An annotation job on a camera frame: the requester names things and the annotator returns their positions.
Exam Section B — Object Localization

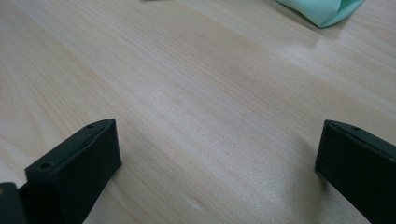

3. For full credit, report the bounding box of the mint green cloth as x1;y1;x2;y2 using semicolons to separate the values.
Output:
275;0;365;29

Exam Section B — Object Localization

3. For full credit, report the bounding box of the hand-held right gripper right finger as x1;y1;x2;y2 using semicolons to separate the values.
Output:
315;119;396;224

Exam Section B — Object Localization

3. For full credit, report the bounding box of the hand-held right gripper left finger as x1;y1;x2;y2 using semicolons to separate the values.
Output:
18;118;123;224

